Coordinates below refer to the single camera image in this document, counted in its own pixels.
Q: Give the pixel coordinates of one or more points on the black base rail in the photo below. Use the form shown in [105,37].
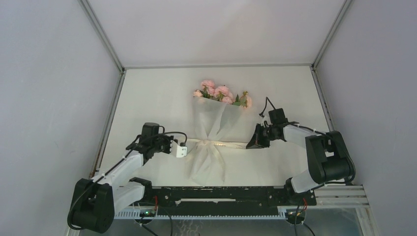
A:
[205,200]

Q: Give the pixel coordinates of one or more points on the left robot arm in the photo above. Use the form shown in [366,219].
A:
[96,201]

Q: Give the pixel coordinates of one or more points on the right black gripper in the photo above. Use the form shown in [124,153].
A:
[257,141]

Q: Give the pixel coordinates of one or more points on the circuit board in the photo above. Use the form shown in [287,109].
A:
[147,213]
[293,214]

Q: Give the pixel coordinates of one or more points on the left circuit board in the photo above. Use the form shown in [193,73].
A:
[147,213]

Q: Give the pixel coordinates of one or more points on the white slotted cable duct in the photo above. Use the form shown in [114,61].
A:
[279,214]

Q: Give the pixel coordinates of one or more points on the cream ribbon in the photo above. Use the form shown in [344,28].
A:
[235,145]

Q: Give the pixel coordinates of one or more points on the right circuit board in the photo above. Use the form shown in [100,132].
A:
[293,214]

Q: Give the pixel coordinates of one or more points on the pink flower two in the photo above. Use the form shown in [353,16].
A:
[208,88]

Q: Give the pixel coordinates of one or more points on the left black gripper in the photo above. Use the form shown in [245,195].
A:
[168,138]

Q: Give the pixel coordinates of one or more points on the white wrapping paper sheet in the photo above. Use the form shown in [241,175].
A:
[213,120]

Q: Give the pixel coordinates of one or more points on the pink flower one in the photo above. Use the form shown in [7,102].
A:
[223,94]

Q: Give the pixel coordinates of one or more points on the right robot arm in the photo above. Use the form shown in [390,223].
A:
[328,160]

